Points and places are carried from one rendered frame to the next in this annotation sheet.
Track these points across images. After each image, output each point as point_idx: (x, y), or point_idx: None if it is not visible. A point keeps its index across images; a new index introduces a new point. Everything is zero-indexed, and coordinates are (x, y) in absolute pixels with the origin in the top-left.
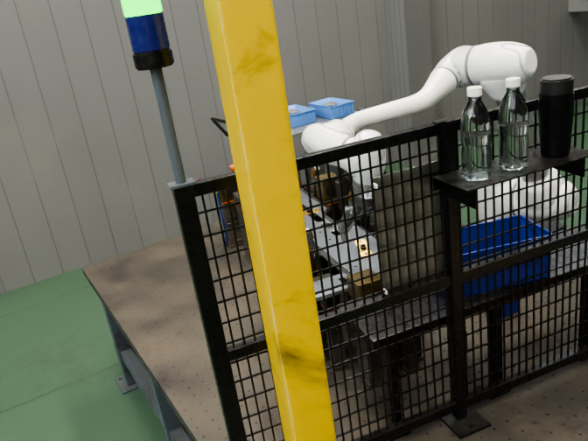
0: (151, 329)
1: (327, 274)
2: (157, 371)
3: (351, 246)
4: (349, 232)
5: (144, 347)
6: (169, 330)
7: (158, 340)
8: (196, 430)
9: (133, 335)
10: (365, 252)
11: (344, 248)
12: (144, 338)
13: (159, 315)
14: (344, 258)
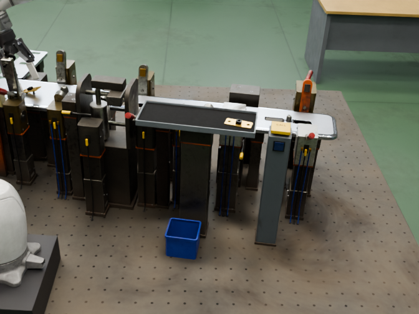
0: (181, 93)
1: (38, 80)
2: (126, 85)
3: (49, 93)
4: (27, 63)
5: (161, 87)
6: (170, 97)
7: (162, 91)
8: (55, 82)
9: (183, 87)
10: (25, 90)
11: (52, 91)
12: (173, 89)
13: (197, 99)
14: (38, 85)
